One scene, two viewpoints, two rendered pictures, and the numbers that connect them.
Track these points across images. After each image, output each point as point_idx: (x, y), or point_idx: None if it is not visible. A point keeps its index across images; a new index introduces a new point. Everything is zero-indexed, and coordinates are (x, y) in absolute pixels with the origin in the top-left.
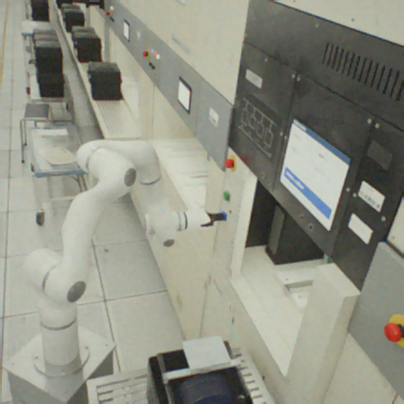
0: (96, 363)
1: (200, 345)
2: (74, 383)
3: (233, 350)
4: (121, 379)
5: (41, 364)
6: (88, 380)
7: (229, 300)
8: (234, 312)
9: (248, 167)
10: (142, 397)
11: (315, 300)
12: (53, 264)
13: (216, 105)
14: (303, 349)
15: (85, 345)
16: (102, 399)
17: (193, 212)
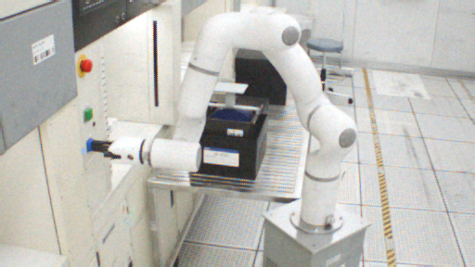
0: (288, 205)
1: (231, 89)
2: None
3: (160, 181)
4: (270, 191)
5: (336, 212)
6: (298, 197)
7: (121, 205)
8: (126, 197)
9: (103, 34)
10: (259, 179)
11: (174, 25)
12: (330, 105)
13: (44, 24)
14: (175, 65)
15: (293, 214)
16: (290, 185)
17: (128, 145)
